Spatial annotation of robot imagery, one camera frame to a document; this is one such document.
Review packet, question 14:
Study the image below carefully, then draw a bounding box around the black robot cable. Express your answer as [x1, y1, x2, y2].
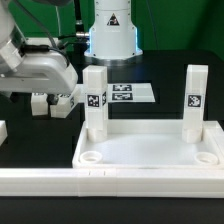
[9, 0, 91, 68]

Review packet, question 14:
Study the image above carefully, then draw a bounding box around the white front fence rail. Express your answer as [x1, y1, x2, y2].
[0, 169, 224, 198]

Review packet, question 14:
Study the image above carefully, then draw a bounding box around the white marker base plate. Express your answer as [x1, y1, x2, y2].
[107, 83, 155, 103]

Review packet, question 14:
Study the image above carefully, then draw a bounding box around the white left fence block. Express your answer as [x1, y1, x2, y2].
[0, 120, 8, 146]

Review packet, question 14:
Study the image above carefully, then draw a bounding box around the white desk top tray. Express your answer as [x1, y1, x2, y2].
[72, 119, 224, 169]

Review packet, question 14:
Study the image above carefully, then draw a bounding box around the white fence block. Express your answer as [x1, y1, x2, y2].
[204, 121, 224, 158]
[0, 120, 8, 146]

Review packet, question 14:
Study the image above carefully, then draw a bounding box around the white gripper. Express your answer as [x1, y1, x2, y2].
[0, 51, 78, 105]

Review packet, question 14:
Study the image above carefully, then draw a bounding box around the white right fence block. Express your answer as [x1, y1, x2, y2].
[204, 121, 224, 158]

